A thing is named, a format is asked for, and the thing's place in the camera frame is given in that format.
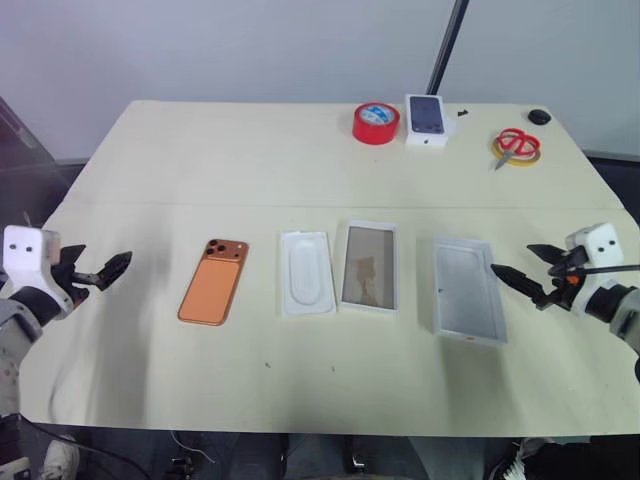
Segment white box with screen protector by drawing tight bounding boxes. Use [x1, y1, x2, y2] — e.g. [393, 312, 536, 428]
[339, 219, 402, 316]

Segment red handled scissors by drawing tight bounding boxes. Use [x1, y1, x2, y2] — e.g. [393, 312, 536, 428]
[494, 127, 542, 172]

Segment white phone box base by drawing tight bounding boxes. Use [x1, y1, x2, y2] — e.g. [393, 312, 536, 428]
[431, 234, 509, 348]

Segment white box with dark phone print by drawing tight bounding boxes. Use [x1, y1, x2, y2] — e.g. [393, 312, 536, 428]
[403, 92, 459, 150]

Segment dark clear panel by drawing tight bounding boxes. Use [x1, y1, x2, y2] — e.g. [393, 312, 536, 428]
[0, 96, 71, 211]

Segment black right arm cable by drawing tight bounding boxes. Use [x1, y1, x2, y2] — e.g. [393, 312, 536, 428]
[579, 263, 640, 275]

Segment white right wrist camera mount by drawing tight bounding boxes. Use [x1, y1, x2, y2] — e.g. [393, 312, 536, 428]
[564, 222, 626, 267]

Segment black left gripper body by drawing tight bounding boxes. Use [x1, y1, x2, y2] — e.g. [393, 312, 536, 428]
[49, 259, 104, 307]

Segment red tape roll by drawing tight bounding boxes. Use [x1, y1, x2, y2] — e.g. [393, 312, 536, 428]
[351, 101, 402, 147]

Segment white moulded tray insert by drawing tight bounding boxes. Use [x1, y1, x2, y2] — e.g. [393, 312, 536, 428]
[279, 229, 338, 318]

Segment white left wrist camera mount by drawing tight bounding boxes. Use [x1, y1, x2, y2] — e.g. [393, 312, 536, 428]
[2, 224, 91, 321]

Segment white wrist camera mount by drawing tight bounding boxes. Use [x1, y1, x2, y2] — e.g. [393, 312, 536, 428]
[564, 222, 626, 267]
[2, 224, 91, 321]

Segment yellow tape roll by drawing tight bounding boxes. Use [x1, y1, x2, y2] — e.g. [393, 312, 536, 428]
[488, 133, 544, 170]

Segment black floor cable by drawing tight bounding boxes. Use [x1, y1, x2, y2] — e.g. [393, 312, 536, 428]
[17, 413, 166, 469]

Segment orange smartphone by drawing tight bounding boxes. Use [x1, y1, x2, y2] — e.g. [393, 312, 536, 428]
[176, 238, 251, 328]

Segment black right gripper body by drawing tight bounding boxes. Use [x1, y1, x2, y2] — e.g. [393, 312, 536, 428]
[532, 248, 587, 312]

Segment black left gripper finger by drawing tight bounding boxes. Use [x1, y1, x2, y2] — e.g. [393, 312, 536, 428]
[59, 243, 88, 275]
[96, 250, 134, 293]

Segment thin white floor cable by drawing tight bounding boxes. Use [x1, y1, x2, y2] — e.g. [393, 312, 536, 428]
[168, 429, 217, 472]

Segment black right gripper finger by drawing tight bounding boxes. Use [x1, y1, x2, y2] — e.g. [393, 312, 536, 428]
[490, 263, 547, 302]
[526, 242, 570, 266]

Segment cream table cloth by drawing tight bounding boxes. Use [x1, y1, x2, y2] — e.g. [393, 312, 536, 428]
[18, 99, 640, 437]

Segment black metal pole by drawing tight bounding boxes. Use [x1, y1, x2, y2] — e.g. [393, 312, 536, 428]
[425, 0, 472, 97]

